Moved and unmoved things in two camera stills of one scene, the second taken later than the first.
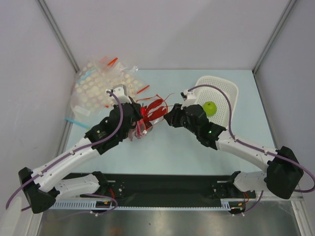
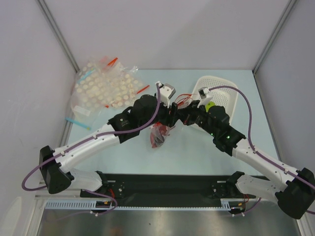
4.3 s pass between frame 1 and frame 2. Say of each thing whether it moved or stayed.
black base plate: stayed
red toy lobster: moved
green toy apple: stayed
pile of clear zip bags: stayed
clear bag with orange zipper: moved
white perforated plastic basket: stayed
